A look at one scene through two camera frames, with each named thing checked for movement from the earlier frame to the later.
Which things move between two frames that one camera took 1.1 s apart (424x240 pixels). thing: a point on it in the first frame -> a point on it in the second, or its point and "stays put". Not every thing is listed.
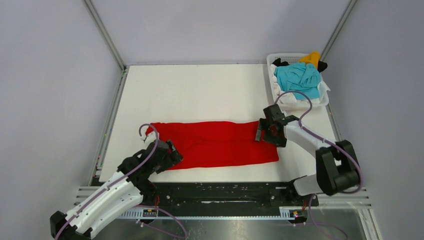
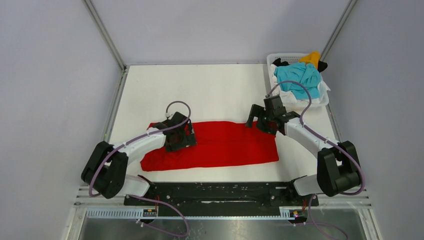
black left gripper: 173,158 -> 188,140
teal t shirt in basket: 300,77 stays put
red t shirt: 209,144 stays put
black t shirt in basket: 322,66 stays put
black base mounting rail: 224,196 stays put
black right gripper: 265,126 -> 262,117
